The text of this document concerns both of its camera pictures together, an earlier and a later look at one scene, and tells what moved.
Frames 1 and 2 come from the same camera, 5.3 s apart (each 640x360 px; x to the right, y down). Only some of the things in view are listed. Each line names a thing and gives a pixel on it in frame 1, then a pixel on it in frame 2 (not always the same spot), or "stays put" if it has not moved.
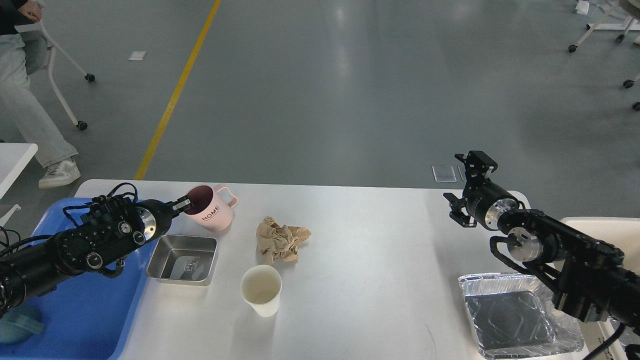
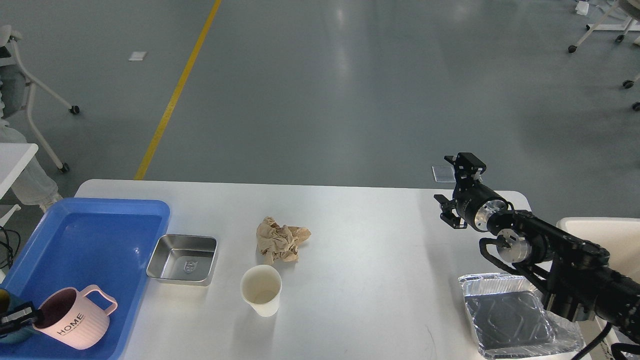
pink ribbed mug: x=211 y=209 -> x=69 y=317
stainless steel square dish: x=183 y=259 stays put
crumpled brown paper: x=279 y=243 stays put
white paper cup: x=261 y=286 stays put
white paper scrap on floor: x=137 y=55 stays put
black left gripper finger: x=182 y=204 -> x=18 y=316
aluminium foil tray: x=512 y=316 stays put
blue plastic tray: x=85 y=316 stays put
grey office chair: x=39 y=48 -> x=16 y=83
